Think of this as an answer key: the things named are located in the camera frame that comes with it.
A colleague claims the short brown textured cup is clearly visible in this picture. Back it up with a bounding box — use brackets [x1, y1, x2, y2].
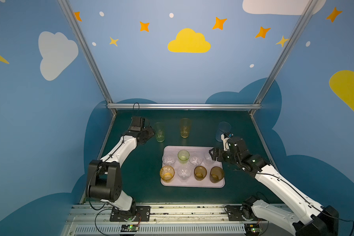
[194, 166, 207, 181]

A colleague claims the clear faceted glass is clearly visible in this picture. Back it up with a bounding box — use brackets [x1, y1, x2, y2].
[177, 166, 192, 182]
[189, 153, 203, 167]
[204, 152, 216, 166]
[162, 154, 177, 166]

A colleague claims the right green circuit board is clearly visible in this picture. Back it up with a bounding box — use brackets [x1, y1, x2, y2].
[244, 224, 262, 236]

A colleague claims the left green circuit board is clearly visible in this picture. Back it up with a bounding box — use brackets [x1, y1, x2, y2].
[121, 225, 139, 233]

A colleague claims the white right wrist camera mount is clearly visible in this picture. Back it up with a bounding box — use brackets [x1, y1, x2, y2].
[221, 132, 232, 151]

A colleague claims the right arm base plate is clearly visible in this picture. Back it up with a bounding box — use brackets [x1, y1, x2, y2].
[224, 205, 255, 221]

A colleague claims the tall green tumbler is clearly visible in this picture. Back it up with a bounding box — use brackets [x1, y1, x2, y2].
[154, 122, 165, 143]

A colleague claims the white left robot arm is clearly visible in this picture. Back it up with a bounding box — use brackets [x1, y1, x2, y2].
[86, 117, 155, 212]

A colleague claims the green circuit board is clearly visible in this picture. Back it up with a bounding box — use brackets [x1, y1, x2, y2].
[121, 225, 139, 233]
[244, 224, 262, 236]

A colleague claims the tall amber tumbler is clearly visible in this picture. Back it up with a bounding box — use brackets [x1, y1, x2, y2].
[180, 118, 192, 138]

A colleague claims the aluminium left frame post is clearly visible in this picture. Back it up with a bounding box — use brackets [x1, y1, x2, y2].
[58, 0, 113, 105]

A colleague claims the pink plastic tray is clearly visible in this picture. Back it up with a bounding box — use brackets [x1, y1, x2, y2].
[160, 146, 225, 188]

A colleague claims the aluminium right frame post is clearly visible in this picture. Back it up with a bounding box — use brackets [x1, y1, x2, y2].
[249, 0, 319, 117]

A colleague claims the aluminium back frame rail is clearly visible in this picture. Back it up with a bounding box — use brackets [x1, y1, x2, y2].
[107, 103, 261, 110]

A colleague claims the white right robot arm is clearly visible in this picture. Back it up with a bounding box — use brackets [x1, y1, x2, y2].
[209, 134, 339, 236]

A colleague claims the short yellow amber glass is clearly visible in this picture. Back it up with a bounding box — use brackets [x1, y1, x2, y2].
[159, 165, 175, 183]

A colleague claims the dark brown textured tall cup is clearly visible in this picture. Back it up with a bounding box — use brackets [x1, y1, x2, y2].
[209, 166, 225, 183]

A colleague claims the frosted blue tall tumbler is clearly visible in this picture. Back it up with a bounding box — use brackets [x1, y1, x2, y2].
[215, 122, 232, 142]

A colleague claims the short green glass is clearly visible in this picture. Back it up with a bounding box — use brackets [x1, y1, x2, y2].
[178, 150, 190, 164]

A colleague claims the aluminium frame post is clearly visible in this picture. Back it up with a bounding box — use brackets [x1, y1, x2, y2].
[249, 0, 319, 117]
[58, 0, 113, 105]

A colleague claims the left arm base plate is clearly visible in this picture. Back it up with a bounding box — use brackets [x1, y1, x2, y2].
[109, 206, 150, 222]

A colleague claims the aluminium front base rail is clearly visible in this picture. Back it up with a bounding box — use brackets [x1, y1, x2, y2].
[60, 203, 296, 236]

